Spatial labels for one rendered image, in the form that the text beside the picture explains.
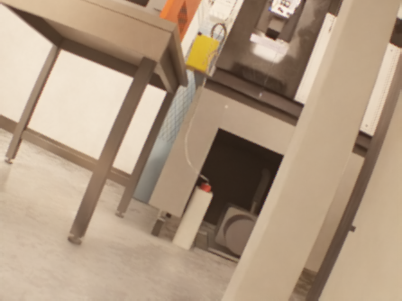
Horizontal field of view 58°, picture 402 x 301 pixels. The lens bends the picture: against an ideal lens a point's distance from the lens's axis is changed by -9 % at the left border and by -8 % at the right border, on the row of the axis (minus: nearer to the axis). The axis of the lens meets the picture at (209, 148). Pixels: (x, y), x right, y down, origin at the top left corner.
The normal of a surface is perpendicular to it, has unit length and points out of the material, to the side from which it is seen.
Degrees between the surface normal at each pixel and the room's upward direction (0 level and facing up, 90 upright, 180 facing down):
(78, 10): 90
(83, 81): 90
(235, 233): 90
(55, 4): 90
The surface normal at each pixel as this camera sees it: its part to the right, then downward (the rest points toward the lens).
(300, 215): 0.01, -0.04
